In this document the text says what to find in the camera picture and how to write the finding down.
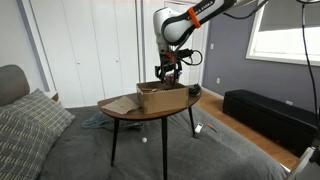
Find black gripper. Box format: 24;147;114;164
155;49;194;88

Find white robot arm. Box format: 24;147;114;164
153;0;253;86

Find brown cardboard box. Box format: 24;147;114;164
136;81;189;114

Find orange white marker pen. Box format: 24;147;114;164
207;124;219;133

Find cup with pens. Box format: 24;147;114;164
165;74;177;86

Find black object on table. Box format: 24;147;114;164
188;84;201;97

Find round wooden side table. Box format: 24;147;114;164
97;88;202;180

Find flat cardboard piece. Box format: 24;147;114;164
103;96;139;114

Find white remote control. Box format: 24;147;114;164
195;123;203;134

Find small white ball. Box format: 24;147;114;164
142;137;148;143

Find grey bed blanket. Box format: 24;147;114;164
36;106;287;180

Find white closet doors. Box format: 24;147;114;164
17;0;200;108

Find teal crumpled cloth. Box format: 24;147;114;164
82;111;143;132

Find black storage bench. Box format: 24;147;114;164
223;89;318;156

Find checkered grey pillow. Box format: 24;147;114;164
0;89;75;180

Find grey headboard cushion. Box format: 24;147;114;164
0;65;30;106

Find white window frame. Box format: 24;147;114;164
246;0;320;66

